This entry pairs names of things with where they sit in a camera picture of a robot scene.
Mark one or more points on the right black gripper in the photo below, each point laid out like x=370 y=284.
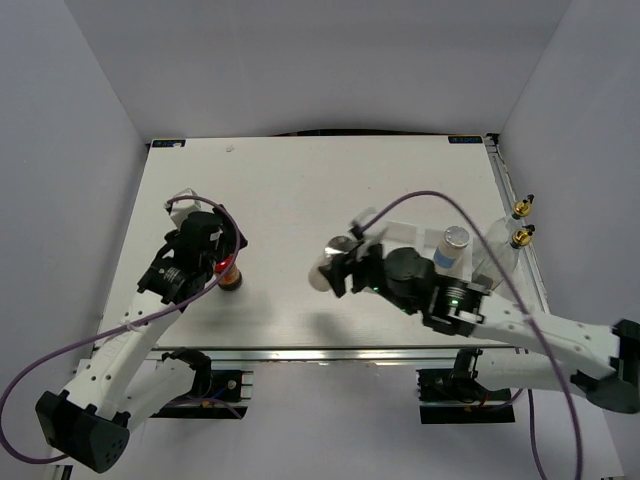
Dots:
x=341 y=267

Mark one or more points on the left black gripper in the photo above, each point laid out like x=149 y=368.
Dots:
x=226 y=240

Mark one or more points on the red lid sauce jar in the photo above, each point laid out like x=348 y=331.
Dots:
x=228 y=275

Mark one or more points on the blue label silver cap shaker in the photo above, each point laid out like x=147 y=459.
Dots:
x=450 y=249

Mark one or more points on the white silver cap shaker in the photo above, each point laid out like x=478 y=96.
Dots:
x=334 y=247

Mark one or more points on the clear glass bottle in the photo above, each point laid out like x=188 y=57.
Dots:
x=500 y=232

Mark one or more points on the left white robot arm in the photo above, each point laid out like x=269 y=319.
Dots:
x=91 y=419

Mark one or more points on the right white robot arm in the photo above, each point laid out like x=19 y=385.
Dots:
x=597 y=362

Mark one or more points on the left blue corner sticker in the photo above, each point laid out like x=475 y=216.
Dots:
x=168 y=143

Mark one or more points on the blue corner sticker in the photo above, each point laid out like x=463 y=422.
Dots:
x=464 y=139
x=168 y=143

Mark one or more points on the right blue corner sticker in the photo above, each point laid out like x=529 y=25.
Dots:
x=464 y=139

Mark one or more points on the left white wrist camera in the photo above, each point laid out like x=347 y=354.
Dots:
x=179 y=210

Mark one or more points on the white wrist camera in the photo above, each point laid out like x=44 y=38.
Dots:
x=179 y=210
x=367 y=231

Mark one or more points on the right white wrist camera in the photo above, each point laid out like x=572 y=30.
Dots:
x=367 y=231

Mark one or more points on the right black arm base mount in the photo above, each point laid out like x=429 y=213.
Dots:
x=447 y=400

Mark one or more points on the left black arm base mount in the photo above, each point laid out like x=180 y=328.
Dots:
x=215 y=394

